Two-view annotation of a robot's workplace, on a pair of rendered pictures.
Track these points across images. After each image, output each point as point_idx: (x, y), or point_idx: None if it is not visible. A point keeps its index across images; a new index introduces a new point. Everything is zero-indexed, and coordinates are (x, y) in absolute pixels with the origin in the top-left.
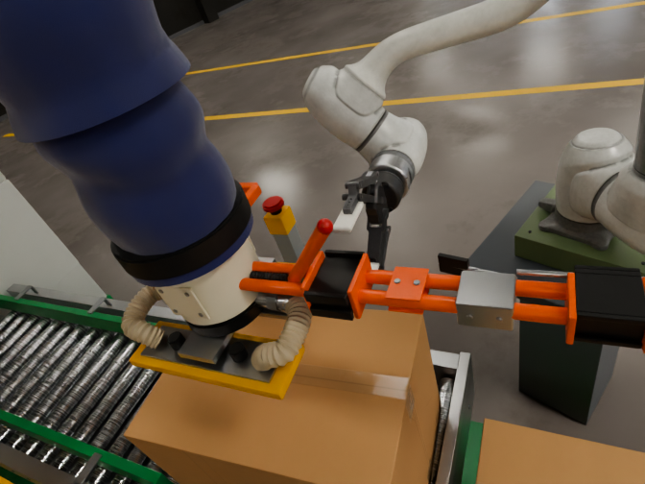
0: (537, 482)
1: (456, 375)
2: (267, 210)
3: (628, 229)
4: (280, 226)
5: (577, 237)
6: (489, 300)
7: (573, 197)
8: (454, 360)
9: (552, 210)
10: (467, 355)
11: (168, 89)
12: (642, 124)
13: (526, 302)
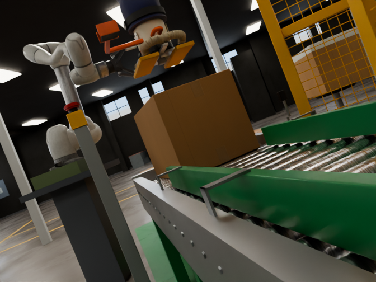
0: None
1: (144, 172)
2: (79, 103)
3: (92, 131)
4: (85, 117)
5: (79, 158)
6: None
7: (71, 139)
8: (136, 178)
9: (63, 161)
10: (133, 176)
11: None
12: (75, 100)
13: (94, 200)
